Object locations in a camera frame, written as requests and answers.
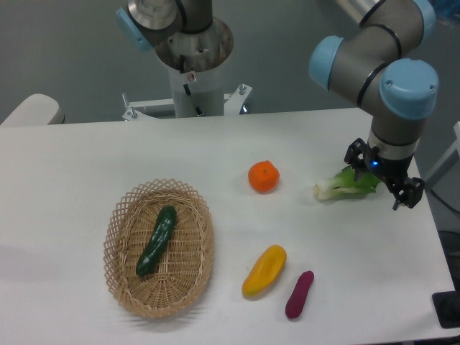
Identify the woven wicker basket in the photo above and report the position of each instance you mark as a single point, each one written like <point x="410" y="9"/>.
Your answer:
<point x="182" y="274"/>

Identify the dark green cucumber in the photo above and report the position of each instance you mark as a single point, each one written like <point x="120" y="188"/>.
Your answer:
<point x="162" y="233"/>

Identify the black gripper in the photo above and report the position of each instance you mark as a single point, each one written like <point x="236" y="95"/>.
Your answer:
<point x="388" y="163"/>

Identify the purple sweet potato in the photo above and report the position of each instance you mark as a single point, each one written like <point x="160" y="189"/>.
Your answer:
<point x="296" y="302"/>

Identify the white chair armrest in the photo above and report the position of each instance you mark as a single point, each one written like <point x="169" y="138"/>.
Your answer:
<point x="36" y="110"/>

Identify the white furniture frame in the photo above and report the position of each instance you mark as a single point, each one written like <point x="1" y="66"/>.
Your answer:
<point x="447" y="160"/>

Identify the orange tangerine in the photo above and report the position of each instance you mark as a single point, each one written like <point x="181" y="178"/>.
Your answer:
<point x="263" y="176"/>

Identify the yellow mango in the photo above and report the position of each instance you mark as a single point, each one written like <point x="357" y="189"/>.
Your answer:
<point x="265" y="271"/>

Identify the black device at table edge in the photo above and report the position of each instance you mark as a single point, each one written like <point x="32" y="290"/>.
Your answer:
<point x="446" y="305"/>

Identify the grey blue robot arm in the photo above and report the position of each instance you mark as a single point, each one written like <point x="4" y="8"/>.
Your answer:
<point x="372" y="71"/>

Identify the green bok choy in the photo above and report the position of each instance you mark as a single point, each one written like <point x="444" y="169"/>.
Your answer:
<point x="343" y="185"/>

